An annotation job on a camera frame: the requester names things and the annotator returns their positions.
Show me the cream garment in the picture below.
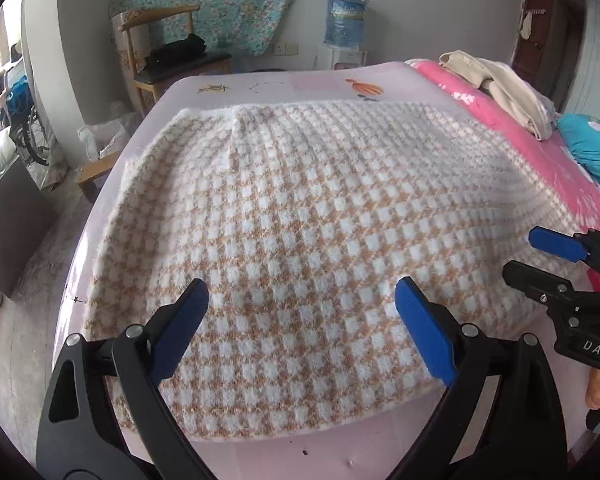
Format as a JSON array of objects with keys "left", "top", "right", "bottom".
[{"left": 439, "top": 50, "right": 556, "bottom": 141}]

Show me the pink floral blanket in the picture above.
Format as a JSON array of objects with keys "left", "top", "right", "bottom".
[{"left": 405, "top": 58, "right": 600, "bottom": 293}]

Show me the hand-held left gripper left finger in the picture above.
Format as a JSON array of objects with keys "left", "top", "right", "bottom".
[{"left": 36, "top": 277, "right": 217, "bottom": 480}]

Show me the wooden chair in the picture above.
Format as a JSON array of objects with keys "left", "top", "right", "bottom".
[{"left": 117, "top": 5, "right": 231, "bottom": 116}]

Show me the clear plastic bag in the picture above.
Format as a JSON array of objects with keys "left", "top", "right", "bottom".
[{"left": 77, "top": 112, "right": 141, "bottom": 161}]

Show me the blue water bottle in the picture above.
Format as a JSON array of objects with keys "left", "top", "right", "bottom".
[{"left": 324, "top": 0, "right": 367, "bottom": 48}]

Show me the dark wooden door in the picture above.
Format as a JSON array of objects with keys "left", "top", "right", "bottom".
[{"left": 512, "top": 0, "right": 588, "bottom": 111}]

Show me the lilac printed bed sheet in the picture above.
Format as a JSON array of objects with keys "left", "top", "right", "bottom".
[{"left": 52, "top": 61, "right": 588, "bottom": 480}]

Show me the black bag on chair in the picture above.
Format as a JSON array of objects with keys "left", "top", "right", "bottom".
[{"left": 145, "top": 34, "right": 208, "bottom": 66}]

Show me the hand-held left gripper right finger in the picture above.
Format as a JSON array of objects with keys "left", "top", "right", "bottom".
[{"left": 395, "top": 276, "right": 568, "bottom": 480}]

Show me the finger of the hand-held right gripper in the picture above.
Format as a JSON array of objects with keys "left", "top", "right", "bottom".
[
  {"left": 502, "top": 260, "right": 576, "bottom": 311},
  {"left": 528, "top": 226, "right": 600, "bottom": 292}
]

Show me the bicycle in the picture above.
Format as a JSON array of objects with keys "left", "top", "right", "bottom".
[{"left": 5, "top": 80, "right": 56, "bottom": 166}]

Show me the pile of colourful bags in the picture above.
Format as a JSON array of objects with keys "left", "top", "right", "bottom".
[{"left": 0, "top": 120, "right": 23, "bottom": 191}]

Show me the dark board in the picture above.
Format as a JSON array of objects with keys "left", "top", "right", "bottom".
[{"left": 0, "top": 160, "right": 56, "bottom": 301}]

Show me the teal floral wall cloth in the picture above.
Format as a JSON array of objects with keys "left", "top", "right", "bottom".
[{"left": 110, "top": 0, "right": 316, "bottom": 56}]

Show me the low wooden stool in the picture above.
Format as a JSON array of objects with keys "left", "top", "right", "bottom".
[{"left": 77, "top": 152, "right": 126, "bottom": 203}]

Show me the beige white houndstooth knit coat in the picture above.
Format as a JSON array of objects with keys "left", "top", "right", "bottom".
[{"left": 86, "top": 100, "right": 588, "bottom": 443}]

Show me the white water dispenser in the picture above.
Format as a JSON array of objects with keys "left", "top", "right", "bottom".
[{"left": 317, "top": 42, "right": 368, "bottom": 71}]

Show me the small hanging cream cloth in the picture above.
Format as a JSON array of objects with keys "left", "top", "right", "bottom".
[{"left": 520, "top": 7, "right": 548, "bottom": 38}]

